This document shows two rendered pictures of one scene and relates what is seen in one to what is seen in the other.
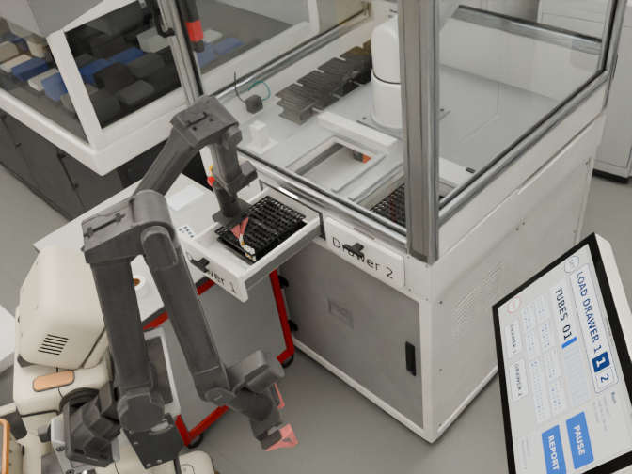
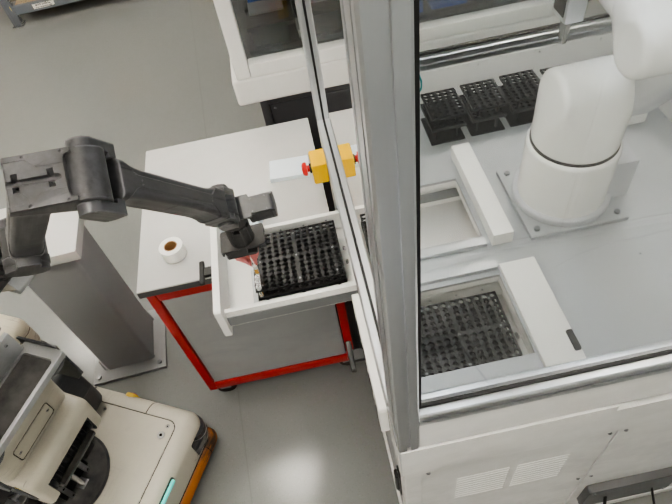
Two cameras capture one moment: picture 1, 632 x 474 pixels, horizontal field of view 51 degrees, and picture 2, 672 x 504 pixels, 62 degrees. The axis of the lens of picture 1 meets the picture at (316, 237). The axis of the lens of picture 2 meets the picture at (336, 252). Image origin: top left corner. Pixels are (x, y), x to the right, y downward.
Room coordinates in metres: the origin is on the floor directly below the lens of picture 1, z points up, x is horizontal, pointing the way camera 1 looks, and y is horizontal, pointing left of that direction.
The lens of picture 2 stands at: (0.93, -0.46, 1.98)
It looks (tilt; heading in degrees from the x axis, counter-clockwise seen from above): 51 degrees down; 38
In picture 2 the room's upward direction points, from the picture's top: 11 degrees counter-clockwise
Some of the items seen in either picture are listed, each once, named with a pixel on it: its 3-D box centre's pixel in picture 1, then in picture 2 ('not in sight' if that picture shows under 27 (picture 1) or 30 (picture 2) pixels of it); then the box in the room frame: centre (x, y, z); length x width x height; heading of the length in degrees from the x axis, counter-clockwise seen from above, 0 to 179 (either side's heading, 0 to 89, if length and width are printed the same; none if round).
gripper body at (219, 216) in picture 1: (229, 206); (239, 232); (1.48, 0.22, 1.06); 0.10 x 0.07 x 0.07; 129
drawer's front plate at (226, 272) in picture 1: (211, 266); (220, 277); (1.45, 0.32, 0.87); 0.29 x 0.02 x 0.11; 39
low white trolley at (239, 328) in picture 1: (178, 309); (258, 267); (1.78, 0.56, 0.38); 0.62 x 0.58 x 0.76; 39
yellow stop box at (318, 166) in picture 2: not in sight; (318, 166); (1.90, 0.29, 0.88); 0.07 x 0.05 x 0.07; 39
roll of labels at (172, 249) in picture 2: (135, 287); (172, 250); (1.51, 0.58, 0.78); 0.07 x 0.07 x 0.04
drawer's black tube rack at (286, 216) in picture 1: (261, 231); (298, 262); (1.58, 0.16, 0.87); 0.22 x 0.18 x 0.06; 129
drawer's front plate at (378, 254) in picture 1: (363, 251); (369, 359); (1.41, -0.13, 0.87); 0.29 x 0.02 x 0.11; 39
